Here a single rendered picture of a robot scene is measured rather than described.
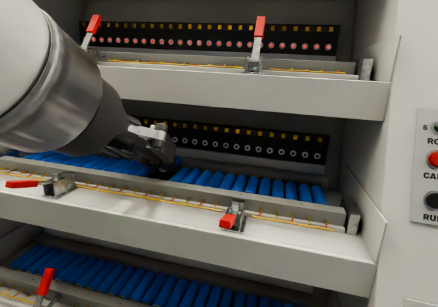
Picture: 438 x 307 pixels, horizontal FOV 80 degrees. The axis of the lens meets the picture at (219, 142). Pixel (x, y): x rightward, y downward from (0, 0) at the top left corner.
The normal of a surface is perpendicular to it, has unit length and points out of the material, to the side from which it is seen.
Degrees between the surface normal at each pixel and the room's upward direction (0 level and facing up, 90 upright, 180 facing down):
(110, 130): 109
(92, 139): 127
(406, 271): 90
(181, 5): 90
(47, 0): 90
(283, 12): 90
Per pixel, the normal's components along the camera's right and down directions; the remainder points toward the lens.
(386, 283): -0.20, -0.11
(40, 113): 0.73, 0.61
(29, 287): -0.23, 0.24
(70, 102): 0.90, 0.36
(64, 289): 0.05, -0.96
